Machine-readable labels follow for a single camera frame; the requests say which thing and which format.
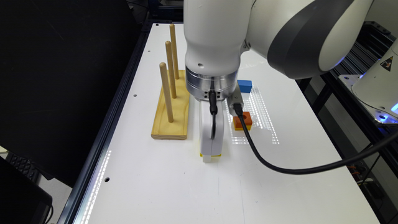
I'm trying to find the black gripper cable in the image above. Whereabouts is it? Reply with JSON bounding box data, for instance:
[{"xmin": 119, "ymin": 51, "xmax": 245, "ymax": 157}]
[{"xmin": 208, "ymin": 90, "xmax": 218, "ymax": 140}]

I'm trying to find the rear wooden peg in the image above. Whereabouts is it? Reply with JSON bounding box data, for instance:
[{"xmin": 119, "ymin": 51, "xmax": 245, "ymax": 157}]
[{"xmin": 169, "ymin": 23, "xmax": 180, "ymax": 80}]

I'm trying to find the blue wooden block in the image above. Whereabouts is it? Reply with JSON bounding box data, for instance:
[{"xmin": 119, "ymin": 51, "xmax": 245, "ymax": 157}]
[{"xmin": 238, "ymin": 80, "xmax": 252, "ymax": 93}]

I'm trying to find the orange wooden block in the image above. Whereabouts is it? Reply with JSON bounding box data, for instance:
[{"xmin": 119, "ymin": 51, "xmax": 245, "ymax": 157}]
[{"xmin": 233, "ymin": 111, "xmax": 252, "ymax": 131}]

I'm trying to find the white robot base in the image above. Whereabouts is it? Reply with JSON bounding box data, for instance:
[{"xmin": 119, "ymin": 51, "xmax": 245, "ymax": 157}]
[{"xmin": 339, "ymin": 42, "xmax": 398, "ymax": 126}]

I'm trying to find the wooden peg board base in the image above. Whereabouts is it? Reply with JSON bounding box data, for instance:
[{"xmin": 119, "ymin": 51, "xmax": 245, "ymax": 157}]
[{"xmin": 151, "ymin": 70, "xmax": 190, "ymax": 140}]

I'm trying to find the front wooden peg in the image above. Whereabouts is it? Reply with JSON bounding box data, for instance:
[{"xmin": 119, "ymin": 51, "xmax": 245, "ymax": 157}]
[{"xmin": 159, "ymin": 62, "xmax": 174, "ymax": 123}]

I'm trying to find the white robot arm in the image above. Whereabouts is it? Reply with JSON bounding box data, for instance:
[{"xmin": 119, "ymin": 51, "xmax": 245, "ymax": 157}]
[{"xmin": 183, "ymin": 0, "xmax": 373, "ymax": 162}]

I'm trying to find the black camera cable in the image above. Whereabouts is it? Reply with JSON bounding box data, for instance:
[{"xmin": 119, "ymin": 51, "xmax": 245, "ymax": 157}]
[{"xmin": 233, "ymin": 103, "xmax": 398, "ymax": 175}]

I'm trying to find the yellow wooden block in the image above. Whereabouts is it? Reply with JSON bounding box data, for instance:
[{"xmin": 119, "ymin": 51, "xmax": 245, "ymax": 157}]
[{"xmin": 200, "ymin": 153, "xmax": 222, "ymax": 157}]

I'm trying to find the wooden peg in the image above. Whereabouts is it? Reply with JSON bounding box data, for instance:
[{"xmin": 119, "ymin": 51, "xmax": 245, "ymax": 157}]
[
  {"xmin": 159, "ymin": 62, "xmax": 174, "ymax": 123},
  {"xmin": 169, "ymin": 23, "xmax": 180, "ymax": 80},
  {"xmin": 165, "ymin": 41, "xmax": 177, "ymax": 99}
]

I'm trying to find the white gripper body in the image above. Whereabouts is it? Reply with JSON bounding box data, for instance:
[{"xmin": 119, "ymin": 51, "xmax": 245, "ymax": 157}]
[{"xmin": 200, "ymin": 101, "xmax": 224, "ymax": 156}]

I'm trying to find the black keyboard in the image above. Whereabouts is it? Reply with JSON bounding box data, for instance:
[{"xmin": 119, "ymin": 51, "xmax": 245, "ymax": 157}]
[{"xmin": 6, "ymin": 152, "xmax": 40, "ymax": 184}]

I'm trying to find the middle wooden peg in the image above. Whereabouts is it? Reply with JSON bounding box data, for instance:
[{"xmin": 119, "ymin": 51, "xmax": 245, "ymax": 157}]
[{"xmin": 165, "ymin": 41, "xmax": 177, "ymax": 99}]

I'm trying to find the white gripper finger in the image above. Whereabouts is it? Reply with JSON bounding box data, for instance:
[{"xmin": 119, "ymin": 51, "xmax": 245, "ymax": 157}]
[{"xmin": 202, "ymin": 155, "xmax": 211, "ymax": 163}]

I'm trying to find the black monitor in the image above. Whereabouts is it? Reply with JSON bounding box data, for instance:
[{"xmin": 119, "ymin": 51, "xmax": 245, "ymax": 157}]
[{"xmin": 1, "ymin": 159, "xmax": 52, "ymax": 224}]

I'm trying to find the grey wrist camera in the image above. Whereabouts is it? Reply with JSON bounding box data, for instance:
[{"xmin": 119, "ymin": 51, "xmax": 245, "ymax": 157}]
[{"xmin": 227, "ymin": 84, "xmax": 244, "ymax": 116}]

